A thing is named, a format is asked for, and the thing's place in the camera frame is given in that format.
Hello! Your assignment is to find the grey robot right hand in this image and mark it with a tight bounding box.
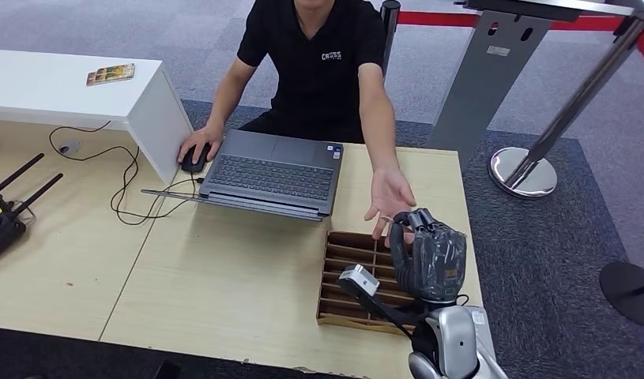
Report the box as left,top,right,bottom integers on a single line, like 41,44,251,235
388,207,468,306

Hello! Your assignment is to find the person's right hand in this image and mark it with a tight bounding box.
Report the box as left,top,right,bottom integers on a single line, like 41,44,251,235
175,126,224,164

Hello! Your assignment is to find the person's left hand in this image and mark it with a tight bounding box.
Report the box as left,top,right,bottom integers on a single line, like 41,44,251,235
363,166,418,247

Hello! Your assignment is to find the black computer mouse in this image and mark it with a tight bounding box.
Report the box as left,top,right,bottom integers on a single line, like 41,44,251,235
180,143,212,174

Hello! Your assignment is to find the white card reader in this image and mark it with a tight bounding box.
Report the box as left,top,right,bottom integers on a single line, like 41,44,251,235
469,306,499,363

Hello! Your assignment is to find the person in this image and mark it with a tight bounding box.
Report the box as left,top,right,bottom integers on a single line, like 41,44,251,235
175,0,418,247

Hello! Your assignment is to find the grey laptop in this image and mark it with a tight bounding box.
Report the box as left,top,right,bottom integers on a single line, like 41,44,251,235
141,129,345,222

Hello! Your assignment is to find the stack of printed cards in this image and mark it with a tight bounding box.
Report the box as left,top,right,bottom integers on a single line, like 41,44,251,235
85,63,136,88

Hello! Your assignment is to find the white desk riser shelf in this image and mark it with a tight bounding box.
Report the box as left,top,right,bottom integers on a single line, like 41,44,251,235
0,48,194,185

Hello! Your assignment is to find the red barrier belt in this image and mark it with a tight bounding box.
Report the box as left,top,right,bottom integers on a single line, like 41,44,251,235
396,11,644,82

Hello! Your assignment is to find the black round floor base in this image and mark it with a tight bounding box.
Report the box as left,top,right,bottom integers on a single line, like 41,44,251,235
599,261,644,329

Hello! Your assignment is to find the black router with antennas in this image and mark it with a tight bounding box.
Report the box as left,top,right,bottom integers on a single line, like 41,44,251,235
0,152,65,267

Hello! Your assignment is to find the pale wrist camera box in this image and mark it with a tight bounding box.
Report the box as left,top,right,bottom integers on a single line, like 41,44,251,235
337,264,423,326

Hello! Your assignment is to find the black cable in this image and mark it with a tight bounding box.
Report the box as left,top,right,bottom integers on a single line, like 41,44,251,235
48,120,206,227

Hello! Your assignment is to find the chrome stanchion post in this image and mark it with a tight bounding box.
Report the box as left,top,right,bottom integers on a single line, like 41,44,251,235
488,14,644,201

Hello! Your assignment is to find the grey metal pedestal stand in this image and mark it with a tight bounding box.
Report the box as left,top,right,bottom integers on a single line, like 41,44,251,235
426,0,634,168

